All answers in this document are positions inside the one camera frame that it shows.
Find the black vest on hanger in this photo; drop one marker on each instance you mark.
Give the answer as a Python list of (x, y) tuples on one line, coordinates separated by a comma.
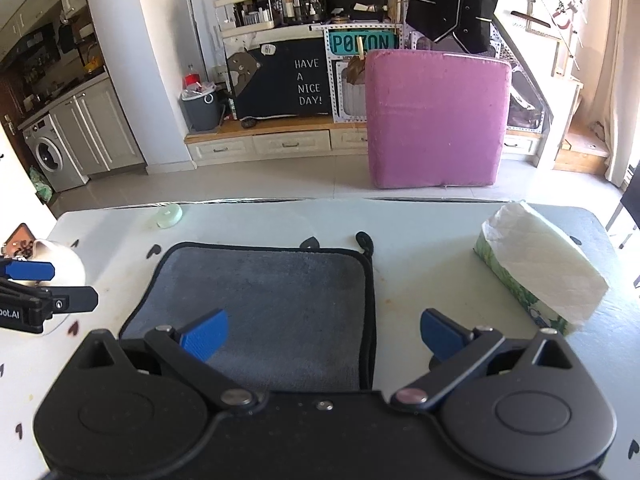
[(467, 22)]

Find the low white drawer bench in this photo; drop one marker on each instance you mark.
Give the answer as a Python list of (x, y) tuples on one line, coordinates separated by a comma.
[(295, 137)]

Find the white cat ceramic holder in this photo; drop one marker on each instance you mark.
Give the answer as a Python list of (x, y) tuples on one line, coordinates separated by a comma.
[(58, 274)]

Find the grey trash bin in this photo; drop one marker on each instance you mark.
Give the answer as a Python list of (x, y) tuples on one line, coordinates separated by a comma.
[(200, 104)]

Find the teal poison sign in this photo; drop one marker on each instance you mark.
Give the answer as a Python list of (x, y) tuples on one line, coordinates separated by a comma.
[(352, 42)]

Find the small green round dish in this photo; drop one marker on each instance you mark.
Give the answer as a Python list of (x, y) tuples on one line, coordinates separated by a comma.
[(168, 215)]

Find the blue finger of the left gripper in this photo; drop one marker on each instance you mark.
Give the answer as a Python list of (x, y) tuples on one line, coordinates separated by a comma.
[(25, 270), (72, 299)]

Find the green tissue pack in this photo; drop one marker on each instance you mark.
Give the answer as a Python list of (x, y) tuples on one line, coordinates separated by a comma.
[(542, 268)]

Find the washing machine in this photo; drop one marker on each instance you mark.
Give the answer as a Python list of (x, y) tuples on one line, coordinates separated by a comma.
[(53, 157)]

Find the cream tiered shelf rack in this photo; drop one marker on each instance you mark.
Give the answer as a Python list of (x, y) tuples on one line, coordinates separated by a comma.
[(242, 17)]

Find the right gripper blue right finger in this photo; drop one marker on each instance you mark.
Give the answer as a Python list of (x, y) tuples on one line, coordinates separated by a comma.
[(460, 354)]

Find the purple and grey towel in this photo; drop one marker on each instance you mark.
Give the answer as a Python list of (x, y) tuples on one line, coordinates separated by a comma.
[(299, 319)]

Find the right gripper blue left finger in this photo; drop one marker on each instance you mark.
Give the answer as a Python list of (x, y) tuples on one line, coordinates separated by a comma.
[(186, 352)]

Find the brown card in holder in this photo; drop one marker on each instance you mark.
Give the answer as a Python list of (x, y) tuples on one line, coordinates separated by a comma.
[(20, 244)]

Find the pink chair back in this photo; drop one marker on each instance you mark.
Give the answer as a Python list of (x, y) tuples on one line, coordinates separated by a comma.
[(435, 118)]

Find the black have a nice day cabinet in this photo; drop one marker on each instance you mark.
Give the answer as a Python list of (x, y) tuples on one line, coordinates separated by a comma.
[(280, 79)]

